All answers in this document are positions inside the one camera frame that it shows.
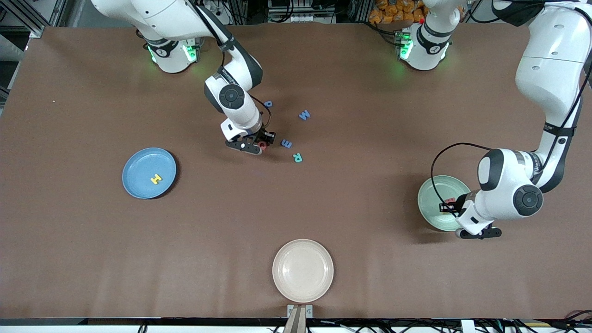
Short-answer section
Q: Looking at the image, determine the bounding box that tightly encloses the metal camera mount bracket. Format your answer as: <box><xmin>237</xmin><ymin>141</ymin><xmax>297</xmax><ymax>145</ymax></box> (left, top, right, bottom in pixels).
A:
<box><xmin>283</xmin><ymin>304</ymin><xmax>314</xmax><ymax>333</ymax></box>

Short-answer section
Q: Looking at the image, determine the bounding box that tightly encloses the orange objects pile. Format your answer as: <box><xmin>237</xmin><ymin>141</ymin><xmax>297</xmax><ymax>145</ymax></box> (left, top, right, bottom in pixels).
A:
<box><xmin>369</xmin><ymin>0</ymin><xmax>428</xmax><ymax>25</ymax></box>

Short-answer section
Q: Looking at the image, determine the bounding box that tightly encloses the aluminium frame post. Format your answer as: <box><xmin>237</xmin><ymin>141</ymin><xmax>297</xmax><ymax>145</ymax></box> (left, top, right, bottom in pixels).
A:
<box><xmin>0</xmin><ymin>0</ymin><xmax>63</xmax><ymax>38</ymax></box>

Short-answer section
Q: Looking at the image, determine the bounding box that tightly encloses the green plate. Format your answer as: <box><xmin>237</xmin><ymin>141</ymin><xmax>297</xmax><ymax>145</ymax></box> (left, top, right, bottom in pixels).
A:
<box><xmin>417</xmin><ymin>175</ymin><xmax>472</xmax><ymax>232</ymax></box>

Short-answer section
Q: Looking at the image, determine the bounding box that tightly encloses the beige plate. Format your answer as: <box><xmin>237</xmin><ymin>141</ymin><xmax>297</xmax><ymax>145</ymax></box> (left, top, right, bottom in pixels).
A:
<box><xmin>272</xmin><ymin>239</ymin><xmax>334</xmax><ymax>304</ymax></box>

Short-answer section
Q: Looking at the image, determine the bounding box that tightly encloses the white power strip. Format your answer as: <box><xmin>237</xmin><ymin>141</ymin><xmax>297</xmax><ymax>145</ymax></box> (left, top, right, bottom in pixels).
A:
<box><xmin>203</xmin><ymin>0</ymin><xmax>232</xmax><ymax>26</ymax></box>

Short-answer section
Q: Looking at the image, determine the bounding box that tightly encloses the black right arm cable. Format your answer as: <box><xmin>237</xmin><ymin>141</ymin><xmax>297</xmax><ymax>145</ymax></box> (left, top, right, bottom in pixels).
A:
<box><xmin>199</xmin><ymin>0</ymin><xmax>274</xmax><ymax>136</ymax></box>

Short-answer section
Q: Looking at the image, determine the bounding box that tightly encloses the blue plate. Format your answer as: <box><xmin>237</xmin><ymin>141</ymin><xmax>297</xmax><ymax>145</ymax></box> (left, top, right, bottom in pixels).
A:
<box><xmin>122</xmin><ymin>147</ymin><xmax>177</xmax><ymax>200</ymax></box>

